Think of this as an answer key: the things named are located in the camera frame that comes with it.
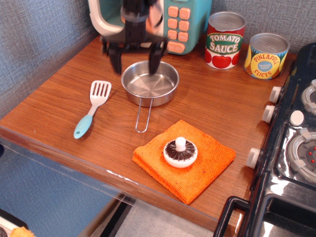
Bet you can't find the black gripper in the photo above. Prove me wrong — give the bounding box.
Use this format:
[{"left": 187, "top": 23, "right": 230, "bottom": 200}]
[{"left": 102, "top": 13, "right": 168, "bottom": 75}]

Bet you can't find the small steel pot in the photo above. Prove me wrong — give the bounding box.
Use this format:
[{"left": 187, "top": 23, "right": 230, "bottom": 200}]
[{"left": 121, "top": 60, "right": 180, "bottom": 133}]

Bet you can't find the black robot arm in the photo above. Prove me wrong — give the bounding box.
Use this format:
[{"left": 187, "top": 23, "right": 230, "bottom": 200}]
[{"left": 102, "top": 0, "right": 168, "bottom": 75}]

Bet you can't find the orange folded cloth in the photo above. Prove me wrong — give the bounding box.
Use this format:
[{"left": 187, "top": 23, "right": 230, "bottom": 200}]
[{"left": 132, "top": 120, "right": 236, "bottom": 204}]

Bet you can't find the white and teal spatula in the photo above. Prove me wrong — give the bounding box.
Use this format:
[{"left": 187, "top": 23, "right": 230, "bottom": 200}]
[{"left": 73, "top": 80, "right": 112, "bottom": 139}]

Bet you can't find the toy microwave oven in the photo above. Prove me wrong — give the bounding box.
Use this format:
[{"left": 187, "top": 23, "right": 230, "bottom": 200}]
[{"left": 88, "top": 0, "right": 212, "bottom": 55}]

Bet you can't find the tomato sauce can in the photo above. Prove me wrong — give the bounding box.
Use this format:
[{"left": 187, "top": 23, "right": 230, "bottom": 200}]
[{"left": 204, "top": 11, "right": 246, "bottom": 70}]

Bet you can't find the toy mushroom slice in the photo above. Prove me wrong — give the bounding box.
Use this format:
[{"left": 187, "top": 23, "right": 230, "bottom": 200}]
[{"left": 163, "top": 137, "right": 198, "bottom": 168}]

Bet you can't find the pineapple slices can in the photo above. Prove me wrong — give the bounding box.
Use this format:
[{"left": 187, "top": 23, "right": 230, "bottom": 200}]
[{"left": 244, "top": 33, "right": 290, "bottom": 80}]

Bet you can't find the black toy stove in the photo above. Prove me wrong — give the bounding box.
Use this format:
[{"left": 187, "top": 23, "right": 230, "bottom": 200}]
[{"left": 214, "top": 43, "right": 316, "bottom": 237}]

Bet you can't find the orange object at corner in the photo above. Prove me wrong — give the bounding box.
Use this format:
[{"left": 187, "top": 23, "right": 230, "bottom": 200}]
[{"left": 0, "top": 227, "right": 35, "bottom": 237}]

